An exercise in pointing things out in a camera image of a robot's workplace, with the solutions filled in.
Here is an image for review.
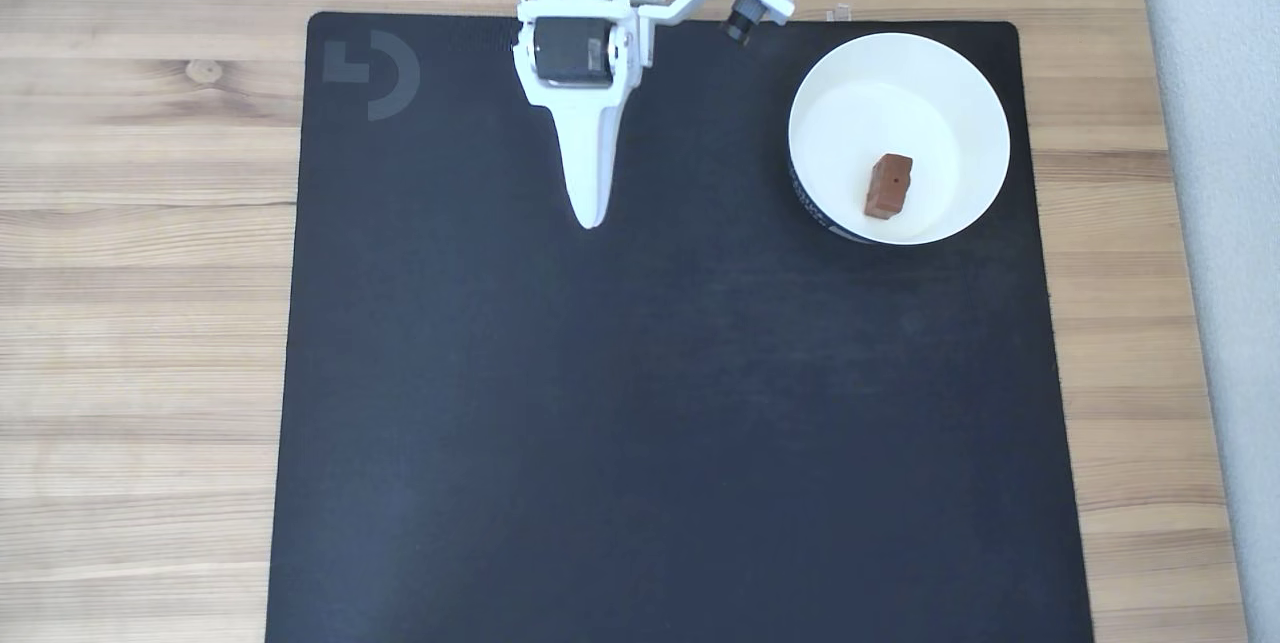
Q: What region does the black camera on white bracket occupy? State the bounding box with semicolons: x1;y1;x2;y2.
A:
640;0;797;48

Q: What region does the black desk mat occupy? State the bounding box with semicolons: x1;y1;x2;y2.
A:
265;11;1096;643

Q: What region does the white paper bowl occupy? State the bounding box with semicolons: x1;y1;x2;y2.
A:
787;32;1012;247

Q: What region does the brown square toy block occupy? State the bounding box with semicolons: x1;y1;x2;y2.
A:
863;152;915;222

